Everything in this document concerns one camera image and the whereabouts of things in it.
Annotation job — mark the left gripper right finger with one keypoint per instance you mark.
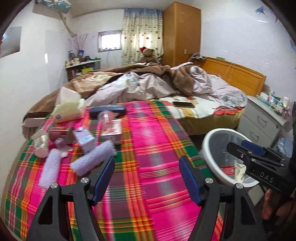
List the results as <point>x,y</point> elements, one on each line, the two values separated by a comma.
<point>193,179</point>

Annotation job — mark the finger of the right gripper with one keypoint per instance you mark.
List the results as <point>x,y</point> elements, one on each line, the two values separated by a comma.
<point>264,152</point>
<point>247,151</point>

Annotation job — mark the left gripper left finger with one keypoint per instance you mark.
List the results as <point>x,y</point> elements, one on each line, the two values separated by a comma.
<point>99,181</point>

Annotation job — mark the purple milk carton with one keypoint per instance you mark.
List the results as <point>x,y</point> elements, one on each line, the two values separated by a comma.
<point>85,139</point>

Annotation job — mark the trash inside bin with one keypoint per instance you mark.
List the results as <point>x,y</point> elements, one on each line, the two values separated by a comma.
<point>228,170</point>

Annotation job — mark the white round trash bin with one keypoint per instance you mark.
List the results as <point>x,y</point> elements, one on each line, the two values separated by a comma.
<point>215,154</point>

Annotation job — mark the right hand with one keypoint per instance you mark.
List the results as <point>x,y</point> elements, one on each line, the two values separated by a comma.
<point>286,210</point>

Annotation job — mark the grey drawer nightstand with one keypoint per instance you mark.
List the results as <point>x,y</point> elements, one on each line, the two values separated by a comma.
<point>259,123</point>

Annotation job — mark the white foam fruit net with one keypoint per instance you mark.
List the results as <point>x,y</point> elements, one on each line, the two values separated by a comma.
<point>96,156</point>

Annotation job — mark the pink plaid table cloth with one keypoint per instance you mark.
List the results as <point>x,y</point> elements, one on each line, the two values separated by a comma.
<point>146,198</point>

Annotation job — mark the pink strawberry drink carton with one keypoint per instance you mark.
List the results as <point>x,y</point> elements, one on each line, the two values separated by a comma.
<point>113,133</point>

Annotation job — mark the floral bed sheet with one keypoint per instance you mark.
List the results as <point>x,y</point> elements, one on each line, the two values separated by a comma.
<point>202,107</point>

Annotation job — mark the red herbal tea can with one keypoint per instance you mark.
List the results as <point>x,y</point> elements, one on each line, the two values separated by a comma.
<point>62,132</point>

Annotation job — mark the wooden bed headboard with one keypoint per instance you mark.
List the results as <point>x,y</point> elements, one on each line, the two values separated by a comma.
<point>249,81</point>

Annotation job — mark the dark blue glasses case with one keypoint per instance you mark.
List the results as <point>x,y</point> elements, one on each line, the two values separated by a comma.
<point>96,110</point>

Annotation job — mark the crumpled white wrapper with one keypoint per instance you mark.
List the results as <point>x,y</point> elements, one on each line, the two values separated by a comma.
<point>41,144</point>

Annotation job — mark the black smartphone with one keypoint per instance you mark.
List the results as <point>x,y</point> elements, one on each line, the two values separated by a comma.
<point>183,104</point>

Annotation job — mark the yellow tissue pack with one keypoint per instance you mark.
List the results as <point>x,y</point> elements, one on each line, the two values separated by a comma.
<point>69,106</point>

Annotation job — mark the pale pink duvet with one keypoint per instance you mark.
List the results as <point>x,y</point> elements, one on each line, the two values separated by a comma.
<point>133,86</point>

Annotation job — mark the brown fleece blanket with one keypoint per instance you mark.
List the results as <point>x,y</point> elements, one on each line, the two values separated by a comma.
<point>87,84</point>

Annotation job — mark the white cluttered shelf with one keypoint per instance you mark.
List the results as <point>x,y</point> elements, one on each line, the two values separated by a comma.
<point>75,70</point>

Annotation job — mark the brown teddy bear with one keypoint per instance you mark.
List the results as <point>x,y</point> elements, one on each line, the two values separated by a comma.
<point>148,57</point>

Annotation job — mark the vase with dried branches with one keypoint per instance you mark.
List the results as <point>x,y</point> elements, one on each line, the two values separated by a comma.
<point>77,43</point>

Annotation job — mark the small window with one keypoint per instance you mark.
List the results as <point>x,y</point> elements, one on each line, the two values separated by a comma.
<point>109,40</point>

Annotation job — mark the wooden wardrobe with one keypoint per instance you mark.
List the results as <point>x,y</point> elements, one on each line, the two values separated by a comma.
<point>181,33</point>

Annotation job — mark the patterned window curtain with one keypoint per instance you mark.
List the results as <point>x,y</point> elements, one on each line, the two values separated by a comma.
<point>141,28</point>

